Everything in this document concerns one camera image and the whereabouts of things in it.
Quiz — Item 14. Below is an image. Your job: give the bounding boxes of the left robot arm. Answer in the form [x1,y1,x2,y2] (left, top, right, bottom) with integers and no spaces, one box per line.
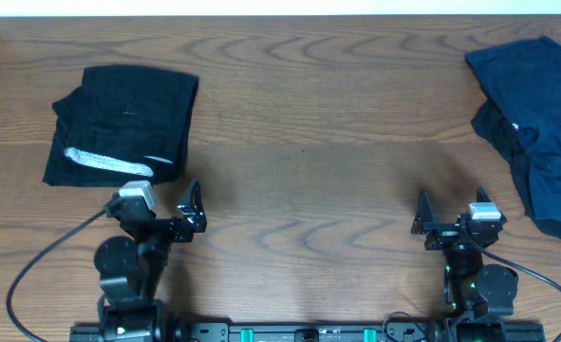
[94,179,207,341]

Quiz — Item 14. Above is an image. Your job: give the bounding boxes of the dark navy clothes pile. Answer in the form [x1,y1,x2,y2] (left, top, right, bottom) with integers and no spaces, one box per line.
[464,36,561,240]

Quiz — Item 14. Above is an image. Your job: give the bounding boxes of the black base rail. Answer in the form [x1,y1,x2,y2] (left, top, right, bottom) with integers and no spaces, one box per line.
[68,321,546,342]

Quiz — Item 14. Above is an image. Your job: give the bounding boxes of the black shorts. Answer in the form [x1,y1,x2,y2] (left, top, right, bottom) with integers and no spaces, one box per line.
[43,65,199,187]

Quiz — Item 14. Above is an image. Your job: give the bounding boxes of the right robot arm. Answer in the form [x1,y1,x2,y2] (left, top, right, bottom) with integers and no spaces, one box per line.
[411,188,518,341]

